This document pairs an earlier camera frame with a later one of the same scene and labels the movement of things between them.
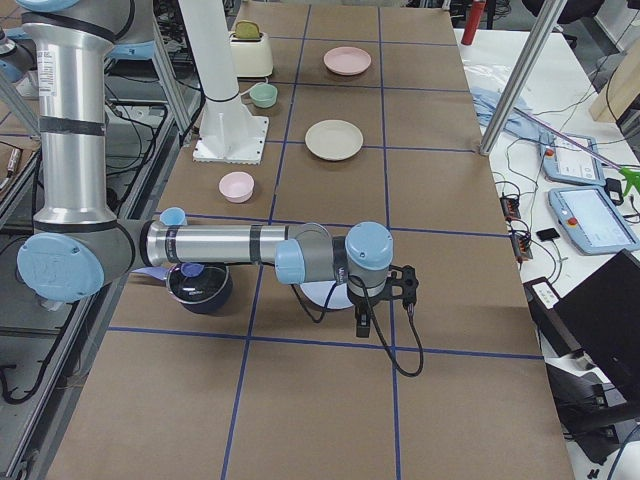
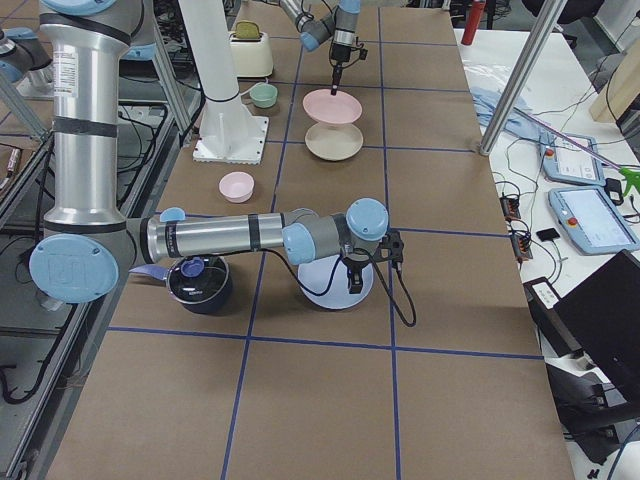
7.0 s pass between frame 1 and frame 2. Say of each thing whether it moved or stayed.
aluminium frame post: stayed
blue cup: stayed
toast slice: stayed
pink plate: moved
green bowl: stayed
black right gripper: moved
